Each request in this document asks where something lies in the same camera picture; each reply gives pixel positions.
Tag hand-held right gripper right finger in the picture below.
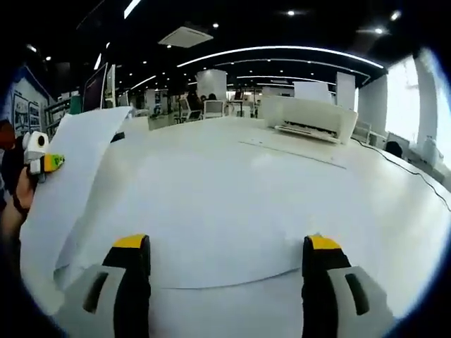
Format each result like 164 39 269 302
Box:
302 234 397 338

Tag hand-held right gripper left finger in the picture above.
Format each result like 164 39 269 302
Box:
58 234 152 338

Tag white printing paper sheet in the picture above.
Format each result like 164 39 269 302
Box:
19 106 133 316

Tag person's left hand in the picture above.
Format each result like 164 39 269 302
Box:
13 163 39 209

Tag metal shelf rack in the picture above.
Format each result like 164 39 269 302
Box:
44 98 72 139

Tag dark wristband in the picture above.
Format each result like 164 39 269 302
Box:
13 195 31 216

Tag white table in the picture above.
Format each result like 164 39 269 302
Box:
19 115 451 338

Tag black office chair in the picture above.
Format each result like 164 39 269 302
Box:
385 140 405 158

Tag white printer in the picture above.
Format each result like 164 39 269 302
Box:
262 94 359 146

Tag white office chair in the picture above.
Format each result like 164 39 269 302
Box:
203 99 227 120

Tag white humanoid figure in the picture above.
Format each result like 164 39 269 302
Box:
420 134 442 165

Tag ceiling air conditioner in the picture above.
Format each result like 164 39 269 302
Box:
157 23 215 49

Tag printer input paper sheets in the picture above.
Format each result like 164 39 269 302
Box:
292 81 335 104

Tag large window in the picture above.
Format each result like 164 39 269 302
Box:
383 49 451 146

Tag long ceiling light strip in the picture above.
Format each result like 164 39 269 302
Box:
175 44 388 70

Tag blue and white wall poster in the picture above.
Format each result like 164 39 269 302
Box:
10 66 54 137

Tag black printer cable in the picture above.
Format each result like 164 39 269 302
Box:
351 138 451 213

